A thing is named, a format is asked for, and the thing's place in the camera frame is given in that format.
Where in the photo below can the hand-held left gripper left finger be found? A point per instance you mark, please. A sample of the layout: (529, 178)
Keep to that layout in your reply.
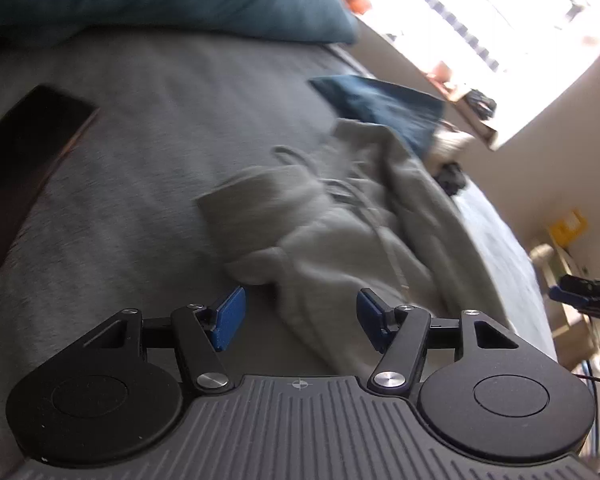
(228, 317)

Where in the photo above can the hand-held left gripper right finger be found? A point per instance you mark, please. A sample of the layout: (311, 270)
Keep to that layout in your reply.
(372, 317)

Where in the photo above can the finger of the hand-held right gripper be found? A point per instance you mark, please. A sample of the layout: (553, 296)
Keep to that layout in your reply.
(572, 292)

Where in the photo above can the grey sweatpants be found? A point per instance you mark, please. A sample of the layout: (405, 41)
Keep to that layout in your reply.
(330, 240)

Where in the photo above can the light wooden desk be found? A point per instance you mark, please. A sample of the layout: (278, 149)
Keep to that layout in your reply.
(572, 320)

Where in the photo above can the cream bedpost finial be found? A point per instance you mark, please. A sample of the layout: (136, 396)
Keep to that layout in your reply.
(541, 255)

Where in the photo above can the yellow box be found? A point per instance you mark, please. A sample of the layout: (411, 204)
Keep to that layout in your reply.
(567, 227)

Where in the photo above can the patterned brown pillow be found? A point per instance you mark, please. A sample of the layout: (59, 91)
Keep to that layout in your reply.
(452, 177)

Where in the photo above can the cardboard box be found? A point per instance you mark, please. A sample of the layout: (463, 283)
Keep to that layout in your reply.
(480, 127)

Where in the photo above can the grey fleece blanket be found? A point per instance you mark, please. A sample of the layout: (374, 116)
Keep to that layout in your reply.
(155, 135)

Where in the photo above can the dark crumpled cloth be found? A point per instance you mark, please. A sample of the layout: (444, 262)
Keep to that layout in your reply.
(480, 102)

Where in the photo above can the dark blue folded garment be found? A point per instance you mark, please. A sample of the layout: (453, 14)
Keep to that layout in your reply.
(385, 105)

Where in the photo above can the terracotta flower pot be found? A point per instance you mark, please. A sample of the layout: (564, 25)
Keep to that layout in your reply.
(438, 70)

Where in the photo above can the bright window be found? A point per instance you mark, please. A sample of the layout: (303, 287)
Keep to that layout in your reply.
(480, 10)

